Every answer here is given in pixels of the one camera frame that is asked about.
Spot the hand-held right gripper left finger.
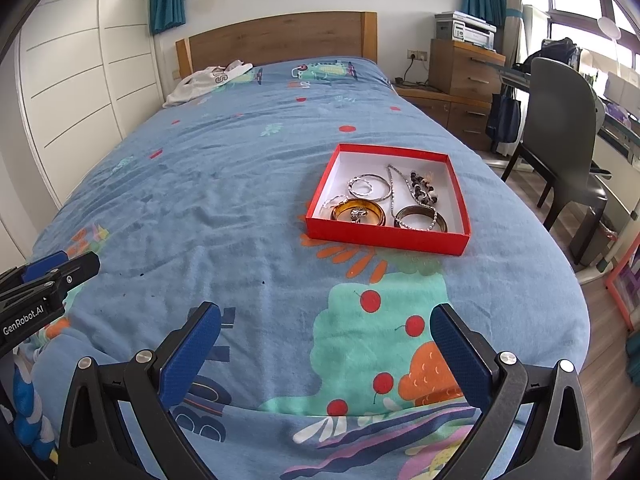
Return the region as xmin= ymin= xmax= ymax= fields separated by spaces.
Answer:
xmin=57 ymin=301 xmax=222 ymax=480

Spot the large thin silver bangle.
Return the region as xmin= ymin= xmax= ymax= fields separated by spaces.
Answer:
xmin=348 ymin=174 xmax=392 ymax=202

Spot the white lamp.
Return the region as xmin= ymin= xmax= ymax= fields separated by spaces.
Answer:
xmin=597 ymin=16 xmax=623 ymax=78

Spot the grey chair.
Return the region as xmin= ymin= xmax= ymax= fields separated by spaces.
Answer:
xmin=501 ymin=56 xmax=613 ymax=231

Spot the dark grey bin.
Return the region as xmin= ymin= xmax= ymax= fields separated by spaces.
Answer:
xmin=567 ymin=205 xmax=611 ymax=266

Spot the black cable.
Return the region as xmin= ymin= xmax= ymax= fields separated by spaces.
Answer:
xmin=395 ymin=57 xmax=431 ymax=88

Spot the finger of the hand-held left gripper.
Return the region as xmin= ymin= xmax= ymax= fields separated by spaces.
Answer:
xmin=47 ymin=251 xmax=101 ymax=292
xmin=20 ymin=251 xmax=68 ymax=281

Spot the white wardrobe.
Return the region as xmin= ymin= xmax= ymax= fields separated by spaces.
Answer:
xmin=0 ymin=0 xmax=178 ymax=261

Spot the wooden nightstand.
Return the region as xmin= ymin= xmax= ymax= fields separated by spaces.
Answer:
xmin=395 ymin=85 xmax=493 ymax=151

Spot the white garment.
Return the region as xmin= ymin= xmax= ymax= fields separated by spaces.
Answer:
xmin=162 ymin=61 xmax=254 ymax=108

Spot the beaded bracelet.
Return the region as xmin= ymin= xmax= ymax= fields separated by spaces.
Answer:
xmin=407 ymin=171 xmax=441 ymax=208

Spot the white printer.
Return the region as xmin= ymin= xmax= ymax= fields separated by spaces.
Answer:
xmin=434 ymin=10 xmax=497 ymax=51

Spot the red jewelry box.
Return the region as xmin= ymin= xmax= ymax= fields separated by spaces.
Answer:
xmin=305 ymin=143 xmax=472 ymax=257

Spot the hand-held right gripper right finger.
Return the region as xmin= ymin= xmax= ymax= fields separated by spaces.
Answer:
xmin=430 ymin=302 xmax=593 ymax=480

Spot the wide silver bangle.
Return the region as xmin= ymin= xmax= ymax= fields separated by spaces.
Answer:
xmin=393 ymin=206 xmax=447 ymax=233

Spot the wooden drawer chest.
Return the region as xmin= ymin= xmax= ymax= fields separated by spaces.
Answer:
xmin=429 ymin=38 xmax=506 ymax=97

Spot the amber bangle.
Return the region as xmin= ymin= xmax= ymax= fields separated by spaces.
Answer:
xmin=331 ymin=199 xmax=387 ymax=227

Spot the orange storage rack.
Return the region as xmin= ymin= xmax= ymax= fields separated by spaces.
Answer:
xmin=605 ymin=250 xmax=640 ymax=331

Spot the silver chain necklace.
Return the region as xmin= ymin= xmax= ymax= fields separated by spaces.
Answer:
xmin=386 ymin=164 xmax=438 ymax=232

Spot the dark blue hanging bag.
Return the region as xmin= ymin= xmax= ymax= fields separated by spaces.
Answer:
xmin=485 ymin=92 xmax=522 ymax=143

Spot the wooden headboard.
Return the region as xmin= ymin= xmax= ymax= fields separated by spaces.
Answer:
xmin=175 ymin=11 xmax=378 ymax=78

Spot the black backpack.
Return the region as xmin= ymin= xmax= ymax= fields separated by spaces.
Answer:
xmin=522 ymin=36 xmax=581 ymax=73

